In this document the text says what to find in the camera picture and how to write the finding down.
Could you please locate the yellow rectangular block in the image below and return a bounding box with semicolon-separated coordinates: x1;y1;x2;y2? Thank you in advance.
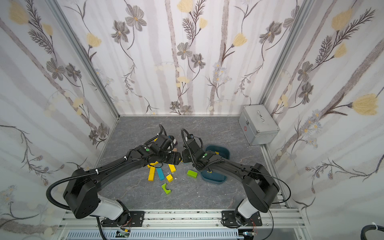
168;164;176;173

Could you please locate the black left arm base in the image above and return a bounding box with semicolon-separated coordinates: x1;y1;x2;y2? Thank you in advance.
101;200;145;228

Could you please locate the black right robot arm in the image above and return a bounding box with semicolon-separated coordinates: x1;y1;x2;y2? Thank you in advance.
183;137;280;219

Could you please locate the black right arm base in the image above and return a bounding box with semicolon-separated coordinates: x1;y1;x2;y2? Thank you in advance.
221;210;263;228

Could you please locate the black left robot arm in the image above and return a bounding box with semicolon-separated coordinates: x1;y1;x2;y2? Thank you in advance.
63;143;182;219

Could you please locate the long yellow block far left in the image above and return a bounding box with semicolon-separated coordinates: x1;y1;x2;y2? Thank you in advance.
147;162;159;168

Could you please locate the small yellow block front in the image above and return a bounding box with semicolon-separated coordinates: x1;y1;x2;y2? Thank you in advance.
166;174;174;183

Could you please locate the large teal flat block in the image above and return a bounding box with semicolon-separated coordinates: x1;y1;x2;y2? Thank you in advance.
156;168;165;181

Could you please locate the green rectangular block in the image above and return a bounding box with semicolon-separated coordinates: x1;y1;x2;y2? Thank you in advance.
187;170;198;179

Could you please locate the teal plastic bin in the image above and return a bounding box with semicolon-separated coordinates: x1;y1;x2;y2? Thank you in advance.
201;145;231;185

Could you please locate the green arch block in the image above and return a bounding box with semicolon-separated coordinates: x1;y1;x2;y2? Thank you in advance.
162;183;172;195

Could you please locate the silver aluminium first aid case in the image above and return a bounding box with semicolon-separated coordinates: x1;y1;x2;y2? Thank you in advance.
239;105;280;146

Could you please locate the black corrugated cable conduit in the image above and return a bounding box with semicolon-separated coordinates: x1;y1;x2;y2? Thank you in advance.
45;158;128;211

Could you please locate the white cable tray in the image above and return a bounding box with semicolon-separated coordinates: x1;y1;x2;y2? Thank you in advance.
65;229;245;240

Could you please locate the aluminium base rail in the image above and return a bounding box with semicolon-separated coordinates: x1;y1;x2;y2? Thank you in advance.
58;209;311;240

